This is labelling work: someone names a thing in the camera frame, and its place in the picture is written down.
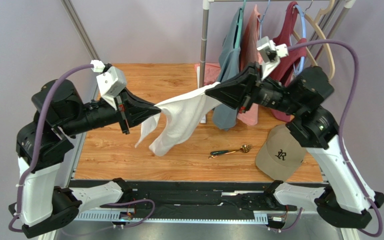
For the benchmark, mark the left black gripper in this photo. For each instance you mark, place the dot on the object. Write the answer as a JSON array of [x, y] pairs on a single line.
[[127, 99]]

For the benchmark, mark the metal clothes rack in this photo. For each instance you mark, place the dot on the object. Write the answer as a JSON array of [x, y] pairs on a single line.
[[206, 7]]

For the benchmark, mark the grey-blue hanging shirt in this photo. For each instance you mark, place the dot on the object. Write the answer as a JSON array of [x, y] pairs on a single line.
[[223, 116]]

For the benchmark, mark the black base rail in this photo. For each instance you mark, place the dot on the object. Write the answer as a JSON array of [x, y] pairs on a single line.
[[194, 200]]

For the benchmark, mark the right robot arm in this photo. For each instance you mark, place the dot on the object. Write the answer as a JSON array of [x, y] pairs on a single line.
[[346, 201]]

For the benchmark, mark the gold fork green handle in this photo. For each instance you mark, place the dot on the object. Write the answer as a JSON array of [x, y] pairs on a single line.
[[243, 149]]

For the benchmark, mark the aluminium frame post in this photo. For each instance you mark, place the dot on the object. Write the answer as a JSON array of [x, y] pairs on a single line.
[[78, 25]]

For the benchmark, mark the light blue hanger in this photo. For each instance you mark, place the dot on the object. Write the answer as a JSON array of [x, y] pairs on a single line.
[[297, 69]]

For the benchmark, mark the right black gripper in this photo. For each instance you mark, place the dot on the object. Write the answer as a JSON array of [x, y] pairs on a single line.
[[251, 88]]

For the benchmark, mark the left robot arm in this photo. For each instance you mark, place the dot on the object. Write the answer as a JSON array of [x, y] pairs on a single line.
[[42, 145]]

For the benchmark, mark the white cloth napkin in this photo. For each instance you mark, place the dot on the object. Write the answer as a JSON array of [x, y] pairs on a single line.
[[183, 114]]

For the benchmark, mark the teal hanger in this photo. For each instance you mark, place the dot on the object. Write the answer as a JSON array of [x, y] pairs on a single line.
[[239, 25]]

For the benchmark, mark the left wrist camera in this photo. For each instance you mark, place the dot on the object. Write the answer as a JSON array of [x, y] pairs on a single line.
[[110, 85]]

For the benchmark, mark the beige wooden hanger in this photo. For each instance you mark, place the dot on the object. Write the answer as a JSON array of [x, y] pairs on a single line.
[[319, 32]]

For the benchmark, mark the salmon pink hanging shirt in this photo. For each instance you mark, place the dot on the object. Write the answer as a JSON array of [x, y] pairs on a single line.
[[250, 54]]

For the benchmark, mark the dark red tank top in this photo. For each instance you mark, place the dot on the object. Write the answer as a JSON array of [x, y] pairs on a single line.
[[283, 73]]

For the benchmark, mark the gold utensil dark handle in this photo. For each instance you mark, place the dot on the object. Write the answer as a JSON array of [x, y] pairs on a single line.
[[218, 153]]

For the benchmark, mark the pink cloth on table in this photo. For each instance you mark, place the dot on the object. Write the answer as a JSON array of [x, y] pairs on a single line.
[[211, 73]]

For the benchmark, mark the tan baseball cap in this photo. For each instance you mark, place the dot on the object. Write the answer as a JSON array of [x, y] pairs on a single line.
[[281, 154]]

